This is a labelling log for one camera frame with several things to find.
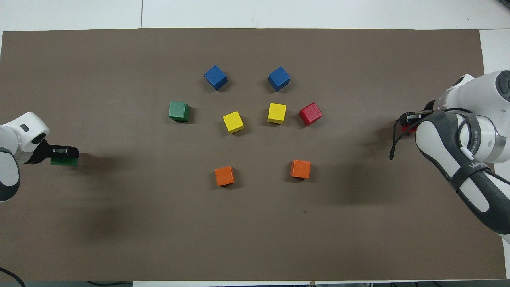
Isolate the blue wooden block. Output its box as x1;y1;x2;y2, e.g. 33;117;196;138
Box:
204;65;228;91
268;66;291;92

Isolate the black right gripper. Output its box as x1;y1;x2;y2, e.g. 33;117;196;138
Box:
400;111;435;128

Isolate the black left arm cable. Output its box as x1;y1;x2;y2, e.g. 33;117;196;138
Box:
0;267;27;287

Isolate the brown table mat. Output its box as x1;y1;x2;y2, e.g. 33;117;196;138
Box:
0;28;506;281

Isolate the yellow wooden block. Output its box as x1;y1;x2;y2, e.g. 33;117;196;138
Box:
222;111;245;134
267;103;287;124

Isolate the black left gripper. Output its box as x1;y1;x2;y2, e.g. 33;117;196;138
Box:
35;140;79;165

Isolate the orange wooden block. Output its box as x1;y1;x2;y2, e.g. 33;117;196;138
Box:
214;166;235;187
290;160;311;179

